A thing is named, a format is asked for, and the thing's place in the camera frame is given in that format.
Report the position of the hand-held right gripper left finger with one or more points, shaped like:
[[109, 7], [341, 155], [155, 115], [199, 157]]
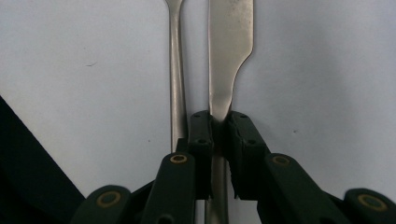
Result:
[[201, 133]]

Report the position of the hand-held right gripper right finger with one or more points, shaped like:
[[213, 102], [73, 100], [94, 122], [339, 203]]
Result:
[[246, 143]]

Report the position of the metal fork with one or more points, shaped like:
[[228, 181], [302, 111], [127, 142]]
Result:
[[177, 77]]

